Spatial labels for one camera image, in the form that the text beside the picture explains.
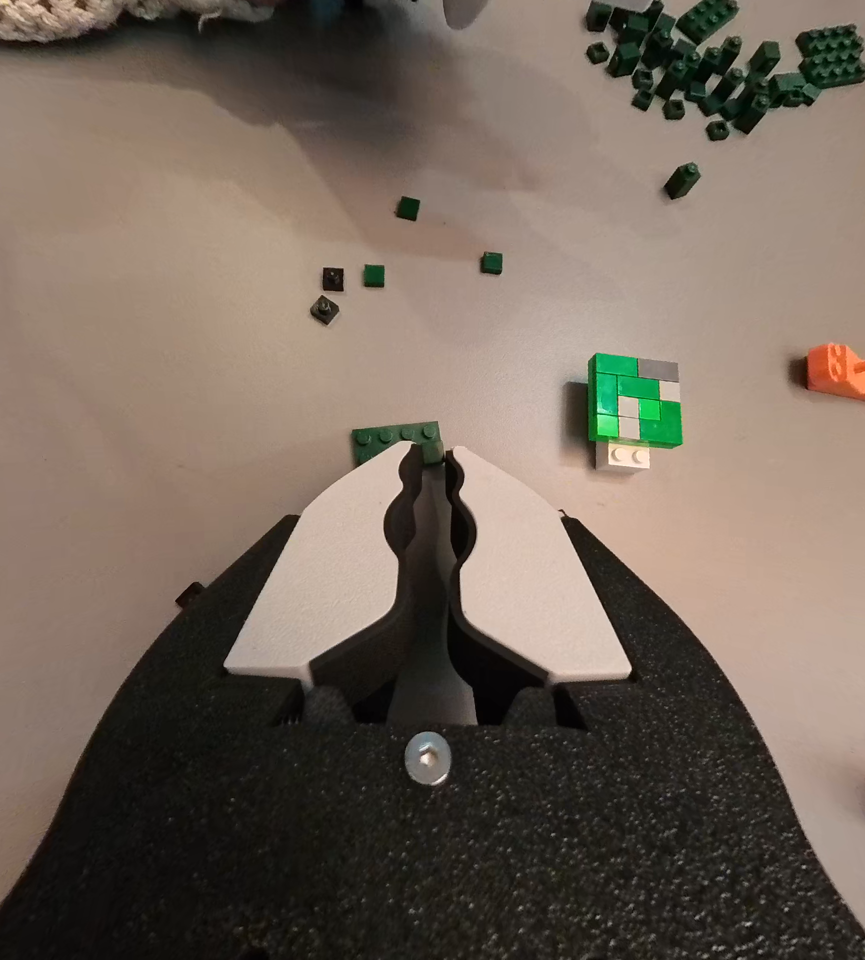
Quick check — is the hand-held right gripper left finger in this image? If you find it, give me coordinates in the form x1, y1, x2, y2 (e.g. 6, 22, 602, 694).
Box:
224, 439, 426, 710

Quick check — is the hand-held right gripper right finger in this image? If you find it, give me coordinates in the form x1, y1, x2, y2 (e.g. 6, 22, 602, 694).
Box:
443, 445, 634, 725

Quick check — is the dark green lego plate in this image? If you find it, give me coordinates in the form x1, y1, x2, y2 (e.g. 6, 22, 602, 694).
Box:
352, 422, 441, 470
676, 0, 741, 42

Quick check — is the person's left forearm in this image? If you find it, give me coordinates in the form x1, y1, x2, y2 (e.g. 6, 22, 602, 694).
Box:
0, 0, 254, 44

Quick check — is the bright green lego assembly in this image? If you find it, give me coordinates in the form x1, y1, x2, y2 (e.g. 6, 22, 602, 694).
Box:
587, 351, 681, 472

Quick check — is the pile of dark green bricks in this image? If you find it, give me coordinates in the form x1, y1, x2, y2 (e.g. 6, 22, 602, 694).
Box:
586, 0, 824, 140

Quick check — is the orange brick separator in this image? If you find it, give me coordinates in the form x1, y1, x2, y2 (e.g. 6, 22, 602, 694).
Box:
806, 342, 865, 411

